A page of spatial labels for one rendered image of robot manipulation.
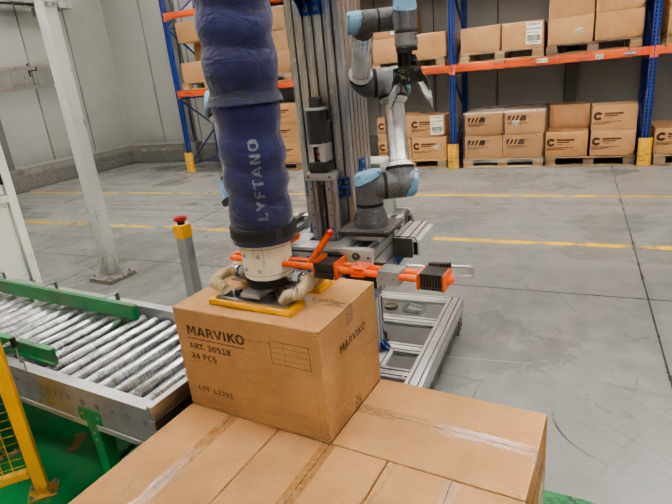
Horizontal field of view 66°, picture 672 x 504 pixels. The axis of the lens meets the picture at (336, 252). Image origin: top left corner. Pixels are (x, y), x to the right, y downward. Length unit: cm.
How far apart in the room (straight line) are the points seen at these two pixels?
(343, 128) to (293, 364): 110
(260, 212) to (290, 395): 60
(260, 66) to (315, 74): 77
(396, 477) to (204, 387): 77
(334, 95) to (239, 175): 81
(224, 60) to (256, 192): 39
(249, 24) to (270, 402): 118
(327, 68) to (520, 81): 777
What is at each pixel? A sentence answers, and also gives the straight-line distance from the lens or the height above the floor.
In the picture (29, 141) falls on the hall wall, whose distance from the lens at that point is 1242.
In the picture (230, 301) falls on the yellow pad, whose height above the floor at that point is 97.
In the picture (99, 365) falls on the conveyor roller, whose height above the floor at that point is 54.
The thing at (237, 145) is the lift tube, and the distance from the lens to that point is 163.
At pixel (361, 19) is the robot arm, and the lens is 189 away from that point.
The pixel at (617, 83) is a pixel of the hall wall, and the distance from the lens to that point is 991.
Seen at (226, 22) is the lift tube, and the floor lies 182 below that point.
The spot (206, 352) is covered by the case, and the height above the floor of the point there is 78.
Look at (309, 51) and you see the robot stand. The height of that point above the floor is 176.
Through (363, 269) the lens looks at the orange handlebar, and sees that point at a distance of 159.
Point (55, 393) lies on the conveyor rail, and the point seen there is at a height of 52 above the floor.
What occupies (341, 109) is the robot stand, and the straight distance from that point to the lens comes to 231.
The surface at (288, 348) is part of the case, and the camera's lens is 165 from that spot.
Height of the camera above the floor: 166
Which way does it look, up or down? 19 degrees down
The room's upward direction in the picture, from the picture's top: 6 degrees counter-clockwise
